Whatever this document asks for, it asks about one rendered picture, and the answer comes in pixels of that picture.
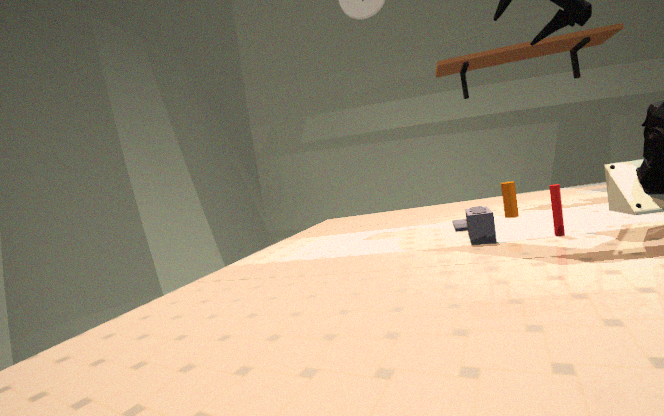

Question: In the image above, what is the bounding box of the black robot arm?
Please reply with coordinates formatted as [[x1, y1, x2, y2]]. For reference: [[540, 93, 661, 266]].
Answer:
[[636, 99, 664, 194]]

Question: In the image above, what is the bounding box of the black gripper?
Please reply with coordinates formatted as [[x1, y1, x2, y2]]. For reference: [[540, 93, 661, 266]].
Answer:
[[493, 0, 592, 45]]

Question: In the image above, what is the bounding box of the dark red peg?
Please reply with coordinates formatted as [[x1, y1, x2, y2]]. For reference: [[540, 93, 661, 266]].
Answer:
[[549, 184, 565, 237]]

